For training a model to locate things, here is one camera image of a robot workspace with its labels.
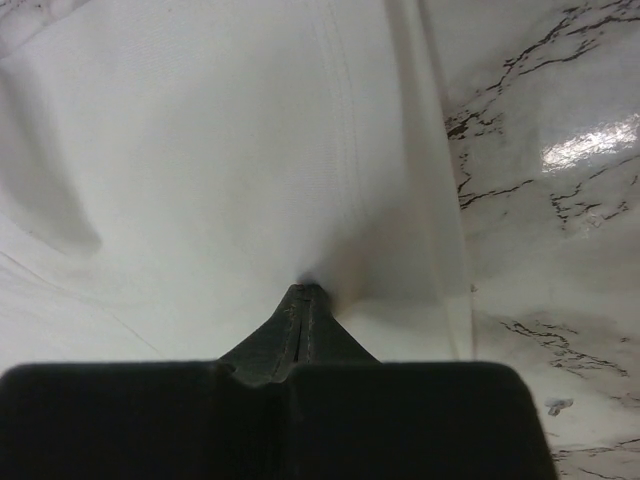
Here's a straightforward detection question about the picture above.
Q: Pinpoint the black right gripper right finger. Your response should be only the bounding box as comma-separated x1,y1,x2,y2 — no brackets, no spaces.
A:
284,283,559,480

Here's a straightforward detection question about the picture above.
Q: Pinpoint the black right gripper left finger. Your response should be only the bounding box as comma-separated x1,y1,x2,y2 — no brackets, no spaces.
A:
1,285,303,479

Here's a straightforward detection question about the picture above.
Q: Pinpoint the white t-shirt with flower print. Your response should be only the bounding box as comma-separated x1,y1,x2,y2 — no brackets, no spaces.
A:
1,1,473,368

